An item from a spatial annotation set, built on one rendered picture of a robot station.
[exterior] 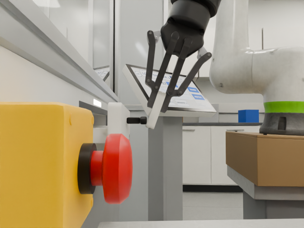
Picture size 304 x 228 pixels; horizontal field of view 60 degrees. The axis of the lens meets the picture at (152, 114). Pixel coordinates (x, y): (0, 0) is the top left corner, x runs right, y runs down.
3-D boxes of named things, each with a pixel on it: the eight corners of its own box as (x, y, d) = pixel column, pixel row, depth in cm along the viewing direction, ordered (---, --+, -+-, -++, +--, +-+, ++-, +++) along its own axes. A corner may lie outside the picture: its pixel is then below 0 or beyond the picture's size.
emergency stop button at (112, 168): (133, 192, 17) (133, 132, 17) (131, 214, 13) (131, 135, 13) (87, 193, 17) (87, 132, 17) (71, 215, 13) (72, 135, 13)
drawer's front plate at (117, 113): (130, 157, 63) (130, 111, 63) (121, 187, 34) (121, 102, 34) (122, 157, 62) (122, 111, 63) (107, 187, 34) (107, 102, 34)
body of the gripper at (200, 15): (173, -9, 46) (155, 40, 45) (219, 8, 46) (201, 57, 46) (168, 9, 53) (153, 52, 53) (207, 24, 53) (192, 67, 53)
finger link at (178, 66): (182, 41, 51) (189, 44, 51) (164, 96, 51) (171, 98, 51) (185, 35, 47) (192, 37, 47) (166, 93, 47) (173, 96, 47)
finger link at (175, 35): (181, 33, 47) (173, 30, 47) (158, 91, 47) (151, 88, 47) (178, 40, 51) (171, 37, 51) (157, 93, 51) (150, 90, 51)
